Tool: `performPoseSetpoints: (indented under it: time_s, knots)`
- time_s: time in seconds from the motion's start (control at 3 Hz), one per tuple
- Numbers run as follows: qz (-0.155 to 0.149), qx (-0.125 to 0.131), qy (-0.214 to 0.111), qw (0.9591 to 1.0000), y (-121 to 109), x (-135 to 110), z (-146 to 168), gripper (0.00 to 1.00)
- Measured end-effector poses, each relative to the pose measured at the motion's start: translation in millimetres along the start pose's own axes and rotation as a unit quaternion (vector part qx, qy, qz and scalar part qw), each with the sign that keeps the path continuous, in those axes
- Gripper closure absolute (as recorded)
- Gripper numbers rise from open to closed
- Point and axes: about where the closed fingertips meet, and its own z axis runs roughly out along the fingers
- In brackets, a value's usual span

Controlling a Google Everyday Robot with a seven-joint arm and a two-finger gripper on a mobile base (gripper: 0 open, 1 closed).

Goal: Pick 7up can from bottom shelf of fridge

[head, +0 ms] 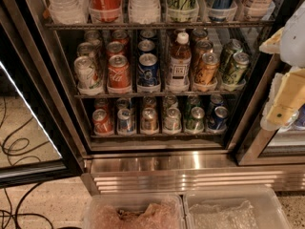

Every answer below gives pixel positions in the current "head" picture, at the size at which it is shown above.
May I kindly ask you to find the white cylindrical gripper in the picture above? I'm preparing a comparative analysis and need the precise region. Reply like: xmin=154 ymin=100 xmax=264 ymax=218
xmin=259 ymin=2 xmax=305 ymax=126

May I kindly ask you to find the silver green 7up can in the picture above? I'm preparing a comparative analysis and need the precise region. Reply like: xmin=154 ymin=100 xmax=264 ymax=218
xmin=164 ymin=108 xmax=181 ymax=133

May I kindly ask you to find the green can middle shelf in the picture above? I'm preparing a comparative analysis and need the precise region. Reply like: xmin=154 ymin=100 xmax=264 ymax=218
xmin=222 ymin=52 xmax=250 ymax=85

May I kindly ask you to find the gold can middle shelf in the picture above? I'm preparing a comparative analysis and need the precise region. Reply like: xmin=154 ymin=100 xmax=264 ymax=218
xmin=194 ymin=52 xmax=219 ymax=85

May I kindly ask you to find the Red Bull can top shelf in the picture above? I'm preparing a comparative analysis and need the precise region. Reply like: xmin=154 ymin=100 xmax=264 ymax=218
xmin=208 ymin=0 xmax=233 ymax=22

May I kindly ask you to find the green can bottom shelf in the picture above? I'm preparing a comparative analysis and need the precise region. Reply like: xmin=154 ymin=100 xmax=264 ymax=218
xmin=186 ymin=107 xmax=205 ymax=134

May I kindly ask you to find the stainless steel fridge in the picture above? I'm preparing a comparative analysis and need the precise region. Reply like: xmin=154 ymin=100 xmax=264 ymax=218
xmin=0 ymin=0 xmax=305 ymax=197

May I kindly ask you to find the blue Pepsi can middle shelf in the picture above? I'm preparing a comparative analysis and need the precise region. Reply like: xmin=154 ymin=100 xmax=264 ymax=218
xmin=137 ymin=53 xmax=158 ymax=87

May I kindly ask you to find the bronze can bottom shelf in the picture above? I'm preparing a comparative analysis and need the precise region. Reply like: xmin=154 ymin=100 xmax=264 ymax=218
xmin=141 ymin=107 xmax=157 ymax=131

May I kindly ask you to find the red Coca-Cola can middle shelf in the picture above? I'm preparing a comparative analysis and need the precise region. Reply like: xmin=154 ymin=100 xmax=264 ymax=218
xmin=108 ymin=54 xmax=131 ymax=89

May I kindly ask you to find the red coca-cola can shelf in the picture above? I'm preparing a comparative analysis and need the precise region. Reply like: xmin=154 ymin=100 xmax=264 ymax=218
xmin=90 ymin=0 xmax=121 ymax=22
xmin=108 ymin=54 xmax=131 ymax=89

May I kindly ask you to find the blue white can bottom shelf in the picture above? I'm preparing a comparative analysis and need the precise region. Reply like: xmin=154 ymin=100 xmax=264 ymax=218
xmin=117 ymin=108 xmax=134 ymax=135

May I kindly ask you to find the red cola can bottom shelf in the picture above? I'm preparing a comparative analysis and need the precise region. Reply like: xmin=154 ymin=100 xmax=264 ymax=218
xmin=92 ymin=109 xmax=112 ymax=135

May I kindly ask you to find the red Coca-Cola can top shelf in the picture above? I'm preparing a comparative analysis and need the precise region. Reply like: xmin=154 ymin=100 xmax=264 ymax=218
xmin=90 ymin=0 xmax=121 ymax=22

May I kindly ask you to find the white diet can middle shelf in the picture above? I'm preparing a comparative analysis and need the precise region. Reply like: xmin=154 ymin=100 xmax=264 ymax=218
xmin=74 ymin=56 xmax=101 ymax=90

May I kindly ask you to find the open fridge glass door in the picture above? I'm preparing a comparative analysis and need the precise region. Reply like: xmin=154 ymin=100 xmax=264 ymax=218
xmin=0 ymin=16 xmax=82 ymax=188

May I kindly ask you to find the brown tea bottle white cap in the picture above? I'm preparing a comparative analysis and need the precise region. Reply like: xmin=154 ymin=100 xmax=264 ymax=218
xmin=167 ymin=31 xmax=192 ymax=86

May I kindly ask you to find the clear water bottle top middle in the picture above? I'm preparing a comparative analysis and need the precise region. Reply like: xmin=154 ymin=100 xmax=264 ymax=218
xmin=128 ymin=0 xmax=161 ymax=24

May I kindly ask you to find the clear water bottle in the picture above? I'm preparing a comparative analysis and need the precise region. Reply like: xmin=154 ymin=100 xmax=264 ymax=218
xmin=128 ymin=0 xmax=161 ymax=24
xmin=49 ymin=0 xmax=90 ymax=25

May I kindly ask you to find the right clear plastic bin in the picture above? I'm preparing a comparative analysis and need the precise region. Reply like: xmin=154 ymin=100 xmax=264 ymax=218
xmin=183 ymin=185 xmax=292 ymax=229

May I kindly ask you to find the clear plastic bin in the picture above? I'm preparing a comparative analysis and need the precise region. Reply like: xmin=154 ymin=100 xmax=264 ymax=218
xmin=183 ymin=185 xmax=292 ymax=229
xmin=83 ymin=193 xmax=186 ymax=229

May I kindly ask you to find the left clear plastic bin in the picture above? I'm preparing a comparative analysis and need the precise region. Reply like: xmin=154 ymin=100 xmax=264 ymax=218
xmin=83 ymin=193 xmax=186 ymax=229

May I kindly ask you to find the clear water bottle top left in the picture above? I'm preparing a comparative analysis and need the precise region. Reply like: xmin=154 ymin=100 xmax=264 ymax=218
xmin=49 ymin=0 xmax=90 ymax=25

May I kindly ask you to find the black floor cable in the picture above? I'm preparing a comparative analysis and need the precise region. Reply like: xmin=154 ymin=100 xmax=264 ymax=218
xmin=0 ymin=95 xmax=55 ymax=229

